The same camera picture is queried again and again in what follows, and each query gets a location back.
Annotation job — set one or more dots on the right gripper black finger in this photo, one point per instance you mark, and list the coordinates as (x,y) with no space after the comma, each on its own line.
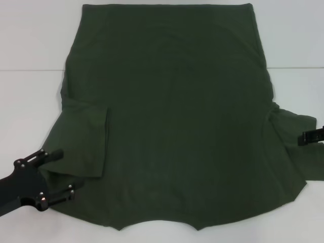
(311,138)

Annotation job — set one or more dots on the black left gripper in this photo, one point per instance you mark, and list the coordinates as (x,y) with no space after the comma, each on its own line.
(22,184)

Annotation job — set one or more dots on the dark green t-shirt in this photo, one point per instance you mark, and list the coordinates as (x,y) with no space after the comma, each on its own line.
(164,101)

